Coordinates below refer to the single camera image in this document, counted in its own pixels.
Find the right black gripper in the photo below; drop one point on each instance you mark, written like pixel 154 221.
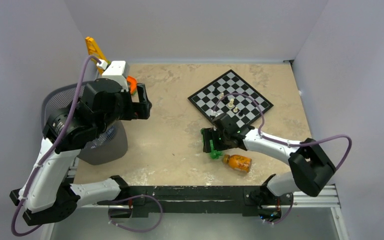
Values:
pixel 210 133

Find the green plastic bottle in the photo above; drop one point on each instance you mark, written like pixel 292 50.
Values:
pixel 214 154

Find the orange ring toy with blocks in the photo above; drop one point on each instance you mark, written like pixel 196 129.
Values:
pixel 132 83

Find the black and white chessboard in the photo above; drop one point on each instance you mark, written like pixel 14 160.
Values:
pixel 247 99

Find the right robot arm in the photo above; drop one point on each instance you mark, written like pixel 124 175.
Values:
pixel 310 167

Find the white chess queen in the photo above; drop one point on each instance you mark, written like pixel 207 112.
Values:
pixel 231 103

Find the orange juice bottle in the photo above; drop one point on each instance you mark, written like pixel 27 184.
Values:
pixel 237 162

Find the black chess piece far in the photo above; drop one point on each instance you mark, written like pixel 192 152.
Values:
pixel 215 91

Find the yellow toy ladder piece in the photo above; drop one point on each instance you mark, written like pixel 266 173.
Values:
pixel 94 49

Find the black chess piece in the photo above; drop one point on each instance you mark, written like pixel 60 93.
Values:
pixel 215 91
pixel 226 100

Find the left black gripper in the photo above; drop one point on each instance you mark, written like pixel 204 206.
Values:
pixel 143 107

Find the black chess piece middle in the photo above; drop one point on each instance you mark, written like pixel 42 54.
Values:
pixel 226 100

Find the grey mesh waste bin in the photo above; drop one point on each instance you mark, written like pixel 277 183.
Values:
pixel 111 145

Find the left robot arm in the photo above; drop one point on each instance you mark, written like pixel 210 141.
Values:
pixel 47 196

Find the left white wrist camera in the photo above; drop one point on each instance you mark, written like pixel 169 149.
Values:
pixel 114 71

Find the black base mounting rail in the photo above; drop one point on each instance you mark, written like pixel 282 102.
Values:
pixel 248 200

